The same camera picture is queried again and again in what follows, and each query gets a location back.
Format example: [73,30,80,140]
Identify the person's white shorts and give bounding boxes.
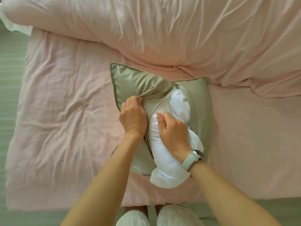
[115,204,205,226]

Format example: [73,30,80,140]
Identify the person's right hand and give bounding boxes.
[156,112,196,164]

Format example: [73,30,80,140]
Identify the pink bed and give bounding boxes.
[4,27,301,211]

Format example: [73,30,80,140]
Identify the person's left forearm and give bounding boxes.
[61,133,145,226]

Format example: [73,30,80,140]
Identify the pink ruffled duvet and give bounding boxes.
[0,0,301,98]

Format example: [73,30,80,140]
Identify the person's right forearm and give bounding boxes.
[189,161,283,226]

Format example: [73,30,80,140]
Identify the white pillow insert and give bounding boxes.
[149,88,204,189]

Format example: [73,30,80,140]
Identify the white smartwatch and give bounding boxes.
[181,149,204,172]

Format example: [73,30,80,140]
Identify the grey and orange pillowcase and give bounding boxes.
[109,62,216,177]

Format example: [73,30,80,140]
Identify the thin gold bracelet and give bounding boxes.
[124,128,146,135]

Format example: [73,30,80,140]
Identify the person's left hand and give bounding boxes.
[119,95,148,139]

